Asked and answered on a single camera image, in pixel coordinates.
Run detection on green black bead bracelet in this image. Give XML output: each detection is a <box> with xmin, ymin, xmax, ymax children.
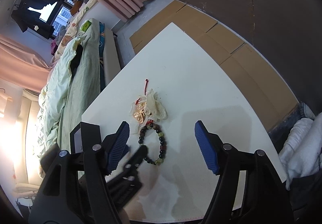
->
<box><xmin>137</xmin><ymin>123</ymin><xmax>168</xmax><ymax>166</ymax></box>

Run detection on cream organza pouch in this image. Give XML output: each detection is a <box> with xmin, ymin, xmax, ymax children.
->
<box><xmin>130</xmin><ymin>79</ymin><xmax>168</xmax><ymax>125</ymax></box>

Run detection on black jewelry box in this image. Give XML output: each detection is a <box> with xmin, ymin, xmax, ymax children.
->
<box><xmin>70</xmin><ymin>122</ymin><xmax>101</xmax><ymax>154</ymax></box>

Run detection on white cloth pile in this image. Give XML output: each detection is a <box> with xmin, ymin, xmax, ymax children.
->
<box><xmin>278</xmin><ymin>115</ymin><xmax>321</xmax><ymax>190</ymax></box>

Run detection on gold butterfly brooch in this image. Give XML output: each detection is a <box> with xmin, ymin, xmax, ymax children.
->
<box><xmin>133</xmin><ymin>102</ymin><xmax>146</xmax><ymax>124</ymax></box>

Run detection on flat cardboard sheet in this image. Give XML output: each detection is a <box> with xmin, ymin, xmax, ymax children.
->
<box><xmin>130</xmin><ymin>1</ymin><xmax>298</xmax><ymax>131</ymax></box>

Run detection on light green quilt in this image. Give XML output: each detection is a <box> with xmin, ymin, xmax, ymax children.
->
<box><xmin>35</xmin><ymin>36</ymin><xmax>85</xmax><ymax>154</ymax></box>

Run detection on bed with green sheet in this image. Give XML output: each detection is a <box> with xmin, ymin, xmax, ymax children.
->
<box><xmin>33</xmin><ymin>19</ymin><xmax>118</xmax><ymax>159</ymax></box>

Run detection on floral window seat cushion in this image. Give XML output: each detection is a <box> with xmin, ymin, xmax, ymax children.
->
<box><xmin>50</xmin><ymin>0</ymin><xmax>97</xmax><ymax>66</ymax></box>

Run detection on window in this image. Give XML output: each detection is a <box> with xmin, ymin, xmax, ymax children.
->
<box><xmin>27</xmin><ymin>0</ymin><xmax>77</xmax><ymax>39</ymax></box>

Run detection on black hanging clothes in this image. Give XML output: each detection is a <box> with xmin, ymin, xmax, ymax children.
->
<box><xmin>11</xmin><ymin>0</ymin><xmax>59</xmax><ymax>39</ymax></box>

